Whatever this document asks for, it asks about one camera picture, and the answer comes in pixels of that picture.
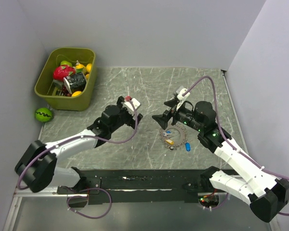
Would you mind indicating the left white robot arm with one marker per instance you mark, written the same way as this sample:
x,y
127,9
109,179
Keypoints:
x,y
37,168

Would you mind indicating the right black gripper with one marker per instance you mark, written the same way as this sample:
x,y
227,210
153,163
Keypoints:
x,y
163,119

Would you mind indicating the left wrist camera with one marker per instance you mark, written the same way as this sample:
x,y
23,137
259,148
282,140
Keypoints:
x,y
131,104

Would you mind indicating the olive green plastic bin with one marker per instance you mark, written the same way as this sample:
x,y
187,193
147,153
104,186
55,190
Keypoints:
x,y
54,92

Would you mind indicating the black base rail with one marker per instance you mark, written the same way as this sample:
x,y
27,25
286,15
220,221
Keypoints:
x,y
140,185

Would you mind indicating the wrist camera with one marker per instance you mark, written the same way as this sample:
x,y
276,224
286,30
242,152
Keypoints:
x,y
181,95
131,104

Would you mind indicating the yellow lemon toy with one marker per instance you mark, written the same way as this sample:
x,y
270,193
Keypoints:
x,y
88,68

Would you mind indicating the green watermelon ball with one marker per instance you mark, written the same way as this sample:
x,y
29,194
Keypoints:
x,y
43,114

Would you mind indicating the yellow tag key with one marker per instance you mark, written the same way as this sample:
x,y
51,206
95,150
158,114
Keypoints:
x,y
170,142

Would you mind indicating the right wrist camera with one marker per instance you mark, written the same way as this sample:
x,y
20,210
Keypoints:
x,y
181,95

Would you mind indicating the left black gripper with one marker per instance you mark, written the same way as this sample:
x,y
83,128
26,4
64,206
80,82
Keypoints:
x,y
131,121

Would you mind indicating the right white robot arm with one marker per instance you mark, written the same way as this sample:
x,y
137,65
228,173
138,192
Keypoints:
x,y
265,194

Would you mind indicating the black cup in bin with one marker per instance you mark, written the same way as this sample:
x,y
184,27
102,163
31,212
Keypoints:
x,y
75,82

